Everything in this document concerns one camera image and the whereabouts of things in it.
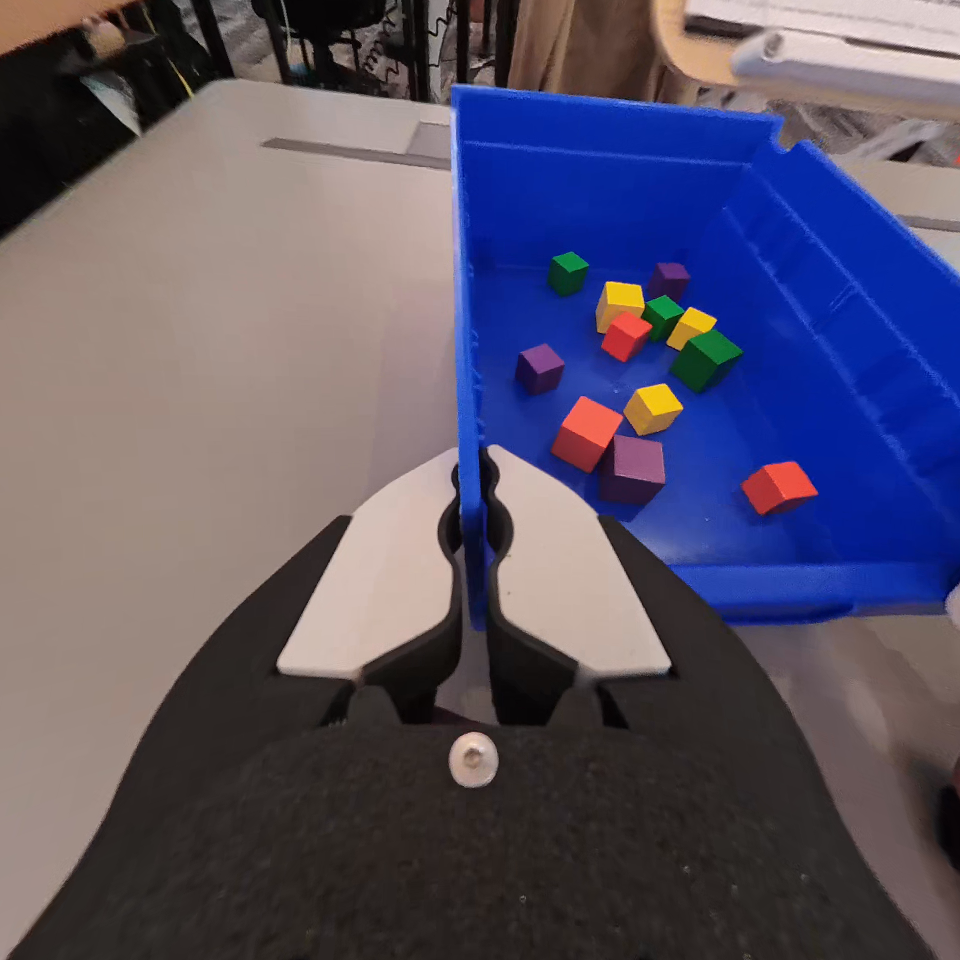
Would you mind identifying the tan fabric cover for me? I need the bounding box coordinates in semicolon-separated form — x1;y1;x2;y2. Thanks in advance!
508;0;661;99

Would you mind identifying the large red wooden cube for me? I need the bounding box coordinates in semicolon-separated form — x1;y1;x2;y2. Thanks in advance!
550;396;625;474

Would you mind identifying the printed instruction sheet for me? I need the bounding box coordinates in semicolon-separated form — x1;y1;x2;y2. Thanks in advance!
686;0;960;54

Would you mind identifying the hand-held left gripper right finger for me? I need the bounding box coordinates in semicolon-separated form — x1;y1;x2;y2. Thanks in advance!
482;444;674;726

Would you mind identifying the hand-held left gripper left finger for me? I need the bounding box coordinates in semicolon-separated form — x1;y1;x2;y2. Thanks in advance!
274;447;465;726

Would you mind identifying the blue plastic bin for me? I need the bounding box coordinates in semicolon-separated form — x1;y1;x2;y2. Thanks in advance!
450;84;960;627

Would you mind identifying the large green wooden cube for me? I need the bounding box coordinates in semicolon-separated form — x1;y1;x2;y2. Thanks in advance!
669;328;744;394

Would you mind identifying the small green wooden cube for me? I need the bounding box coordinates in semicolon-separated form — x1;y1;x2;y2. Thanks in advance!
641;294;685;342
547;251;590;297

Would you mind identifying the large purple wooden cube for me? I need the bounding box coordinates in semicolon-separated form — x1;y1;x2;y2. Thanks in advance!
598;433;667;506

